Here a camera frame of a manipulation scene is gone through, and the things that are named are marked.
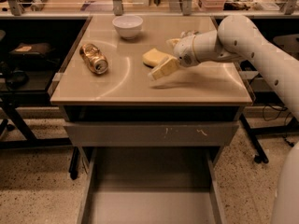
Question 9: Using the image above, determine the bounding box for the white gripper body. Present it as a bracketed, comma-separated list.
[174, 35, 199, 67]

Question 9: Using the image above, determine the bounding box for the yellow sponge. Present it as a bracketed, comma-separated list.
[142, 49, 168, 67]

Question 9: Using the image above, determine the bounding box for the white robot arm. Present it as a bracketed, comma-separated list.
[149, 15, 299, 224]

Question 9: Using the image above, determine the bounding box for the grey drawer cabinet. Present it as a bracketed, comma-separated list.
[50, 14, 256, 180]

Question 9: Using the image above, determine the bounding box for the grey middle drawer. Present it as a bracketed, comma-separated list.
[64, 121, 238, 147]

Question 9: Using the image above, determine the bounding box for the grey open bottom drawer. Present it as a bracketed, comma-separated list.
[76, 147, 228, 224]

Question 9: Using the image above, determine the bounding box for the clear plastic water bottle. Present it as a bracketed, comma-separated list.
[180, 30, 200, 38]

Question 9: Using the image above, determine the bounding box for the white ceramic bowl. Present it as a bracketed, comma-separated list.
[112, 15, 143, 39]

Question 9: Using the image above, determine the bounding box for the crushed gold soda can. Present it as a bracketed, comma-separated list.
[79, 43, 108, 75]

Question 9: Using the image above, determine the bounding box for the black table leg right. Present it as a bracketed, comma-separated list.
[240, 115, 269, 163]

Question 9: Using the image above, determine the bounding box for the black bag on shelf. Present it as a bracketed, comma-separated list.
[8, 43, 54, 59]

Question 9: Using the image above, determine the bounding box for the black table frame left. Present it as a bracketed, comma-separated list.
[0, 91, 71, 149]

